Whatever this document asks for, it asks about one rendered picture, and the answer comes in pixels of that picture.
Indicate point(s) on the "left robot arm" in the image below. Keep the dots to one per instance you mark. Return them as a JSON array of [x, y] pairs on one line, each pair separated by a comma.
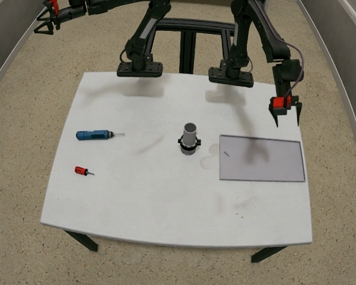
[[272, 47]]

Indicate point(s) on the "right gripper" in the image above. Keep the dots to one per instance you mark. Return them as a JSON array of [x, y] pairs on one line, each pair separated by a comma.
[[56, 16]]

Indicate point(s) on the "red screwdriver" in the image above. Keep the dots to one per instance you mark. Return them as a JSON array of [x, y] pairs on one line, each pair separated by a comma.
[[82, 171]]

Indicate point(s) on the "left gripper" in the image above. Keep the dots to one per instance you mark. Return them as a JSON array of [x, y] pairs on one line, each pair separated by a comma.
[[280, 101]]

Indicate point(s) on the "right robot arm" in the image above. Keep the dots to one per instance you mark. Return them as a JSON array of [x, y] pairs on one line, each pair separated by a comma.
[[134, 47]]

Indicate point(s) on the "blue electric screwdriver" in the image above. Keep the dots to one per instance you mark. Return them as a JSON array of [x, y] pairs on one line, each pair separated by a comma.
[[97, 134]]

